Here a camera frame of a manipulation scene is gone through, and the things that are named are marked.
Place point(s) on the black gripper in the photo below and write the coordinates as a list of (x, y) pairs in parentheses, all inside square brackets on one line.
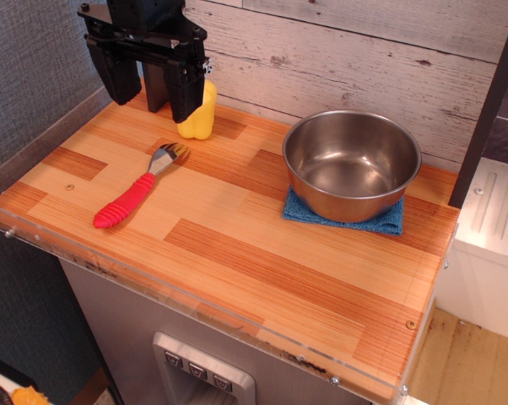
[(123, 32)]

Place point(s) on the yellow bell pepper toy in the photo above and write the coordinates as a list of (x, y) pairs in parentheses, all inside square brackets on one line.
[(199, 124)]

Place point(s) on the blue cloth napkin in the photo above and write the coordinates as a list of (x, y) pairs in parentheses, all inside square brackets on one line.
[(389, 223)]

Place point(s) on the stainless steel bowl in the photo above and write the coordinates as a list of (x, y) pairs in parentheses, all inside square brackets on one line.
[(350, 166)]

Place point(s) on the clear acrylic table guard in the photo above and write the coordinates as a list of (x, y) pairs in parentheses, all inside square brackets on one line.
[(344, 305)]

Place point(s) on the silver toy fridge cabinet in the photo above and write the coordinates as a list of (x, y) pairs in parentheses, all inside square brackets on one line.
[(123, 322)]

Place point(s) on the grey ice dispenser panel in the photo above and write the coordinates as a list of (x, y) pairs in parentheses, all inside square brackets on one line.
[(191, 376)]

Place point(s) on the yellow and black toy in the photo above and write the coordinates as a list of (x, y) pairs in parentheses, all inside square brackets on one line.
[(23, 396)]

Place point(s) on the white toy sink counter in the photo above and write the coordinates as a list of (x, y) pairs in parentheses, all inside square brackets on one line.
[(473, 285)]

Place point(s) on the dark left shelf post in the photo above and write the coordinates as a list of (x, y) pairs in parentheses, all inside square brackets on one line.
[(155, 86)]

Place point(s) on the dark shelf post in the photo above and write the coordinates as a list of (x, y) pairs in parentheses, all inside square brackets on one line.
[(155, 86), (495, 95)]

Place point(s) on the red handled metal spork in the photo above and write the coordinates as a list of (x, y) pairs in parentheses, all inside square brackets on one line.
[(115, 212)]

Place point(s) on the dark right shelf post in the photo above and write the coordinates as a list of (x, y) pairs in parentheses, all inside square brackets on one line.
[(495, 95)]

